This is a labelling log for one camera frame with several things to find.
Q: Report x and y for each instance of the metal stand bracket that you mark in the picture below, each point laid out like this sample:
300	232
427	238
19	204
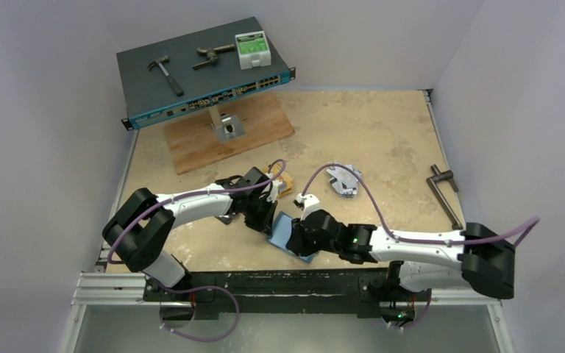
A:
226	127

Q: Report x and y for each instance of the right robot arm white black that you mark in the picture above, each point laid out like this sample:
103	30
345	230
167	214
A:
474	257

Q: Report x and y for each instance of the blue card holder wallet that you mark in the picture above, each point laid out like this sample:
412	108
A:
281	234

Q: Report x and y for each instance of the wooden board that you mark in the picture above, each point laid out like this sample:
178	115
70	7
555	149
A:
193	144

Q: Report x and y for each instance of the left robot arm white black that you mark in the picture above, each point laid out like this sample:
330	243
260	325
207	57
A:
137	233

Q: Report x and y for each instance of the small hammer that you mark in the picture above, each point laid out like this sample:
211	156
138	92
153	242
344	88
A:
172	82

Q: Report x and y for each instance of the metal door lever handle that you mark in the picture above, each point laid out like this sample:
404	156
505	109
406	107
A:
433	183

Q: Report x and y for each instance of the gold credit card stack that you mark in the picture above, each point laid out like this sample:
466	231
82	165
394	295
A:
285	177

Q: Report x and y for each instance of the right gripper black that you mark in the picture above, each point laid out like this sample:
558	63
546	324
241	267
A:
300	238

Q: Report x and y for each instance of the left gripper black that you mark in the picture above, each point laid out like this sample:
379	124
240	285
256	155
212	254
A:
264	224

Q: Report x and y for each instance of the black credit card stack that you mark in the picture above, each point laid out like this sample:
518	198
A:
226	219

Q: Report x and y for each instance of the bronze door handle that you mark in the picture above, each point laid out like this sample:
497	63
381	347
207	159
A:
211	55

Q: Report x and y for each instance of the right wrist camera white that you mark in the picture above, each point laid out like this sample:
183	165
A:
307	203

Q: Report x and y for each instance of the white green electrical module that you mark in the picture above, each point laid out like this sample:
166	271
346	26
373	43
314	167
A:
253	50

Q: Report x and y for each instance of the network switch grey teal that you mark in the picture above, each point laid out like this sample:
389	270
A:
148	97

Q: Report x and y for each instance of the aluminium frame rail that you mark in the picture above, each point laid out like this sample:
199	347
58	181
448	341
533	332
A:
110	315

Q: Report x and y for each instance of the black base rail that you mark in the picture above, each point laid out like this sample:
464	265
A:
364	292

